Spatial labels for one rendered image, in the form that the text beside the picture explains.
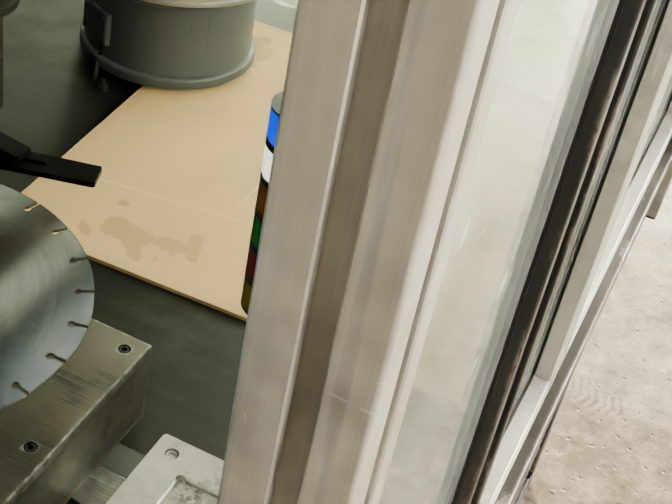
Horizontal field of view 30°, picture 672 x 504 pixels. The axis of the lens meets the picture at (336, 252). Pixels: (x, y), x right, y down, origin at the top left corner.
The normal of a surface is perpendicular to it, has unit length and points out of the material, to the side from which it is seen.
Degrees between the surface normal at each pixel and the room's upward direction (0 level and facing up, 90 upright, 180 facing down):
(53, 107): 0
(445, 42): 90
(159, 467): 0
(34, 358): 0
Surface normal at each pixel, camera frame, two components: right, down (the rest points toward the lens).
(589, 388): 0.16, -0.78
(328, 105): -0.41, 0.51
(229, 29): 0.69, 0.52
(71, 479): 0.90, 0.37
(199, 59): 0.44, 0.60
